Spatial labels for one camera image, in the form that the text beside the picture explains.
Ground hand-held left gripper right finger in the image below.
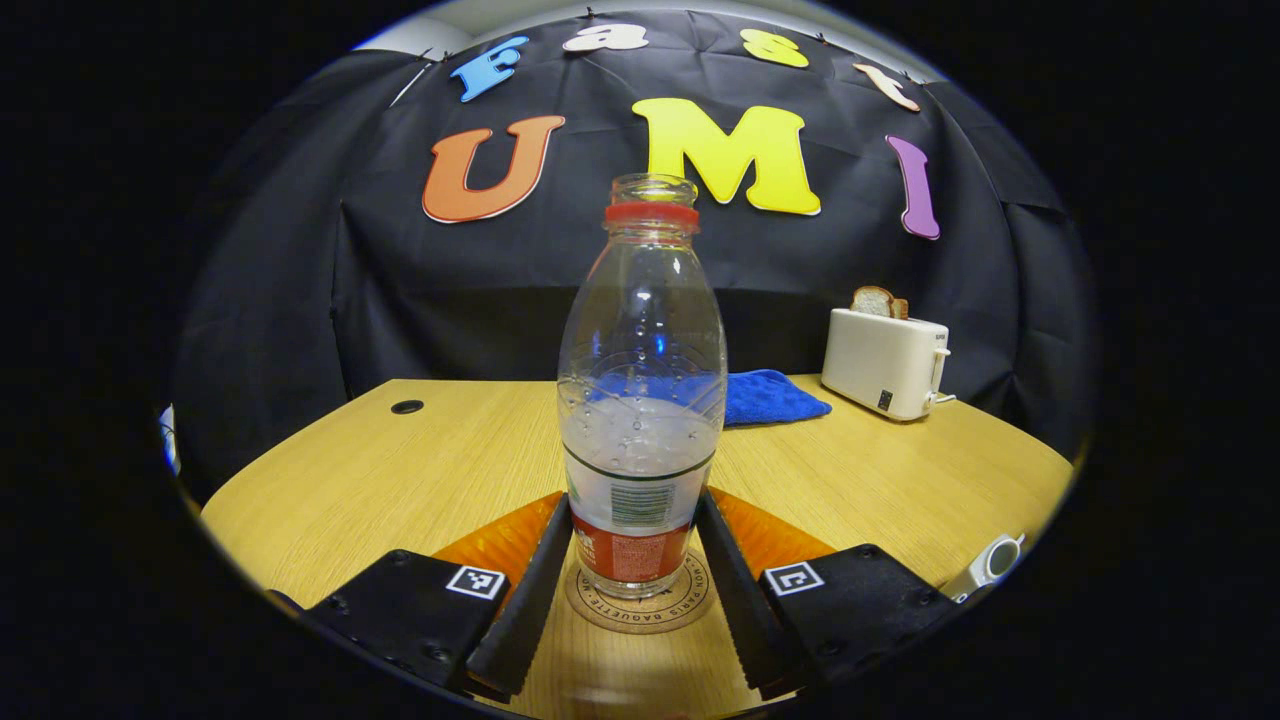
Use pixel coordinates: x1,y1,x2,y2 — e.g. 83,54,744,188
693,488,956,701

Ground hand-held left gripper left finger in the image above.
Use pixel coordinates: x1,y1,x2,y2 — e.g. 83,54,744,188
300,492,574,699

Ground round cork coaster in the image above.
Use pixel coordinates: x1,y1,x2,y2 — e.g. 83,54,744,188
564,552,716,635

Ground clear plastic water bottle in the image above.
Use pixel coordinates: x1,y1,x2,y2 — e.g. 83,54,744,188
557,173,729,601

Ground white ceramic teacup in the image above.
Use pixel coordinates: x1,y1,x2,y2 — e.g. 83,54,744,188
938,533,1027,605

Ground blue towel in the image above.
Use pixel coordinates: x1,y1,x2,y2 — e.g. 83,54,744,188
585,369,833,428

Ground white toaster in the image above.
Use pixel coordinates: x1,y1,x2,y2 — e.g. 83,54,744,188
821,308,952,422

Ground black backdrop cloth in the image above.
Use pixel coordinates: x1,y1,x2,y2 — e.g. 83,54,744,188
170,10,1096,501

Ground bread slice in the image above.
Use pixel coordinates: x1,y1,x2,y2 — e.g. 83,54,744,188
851,286,910,321

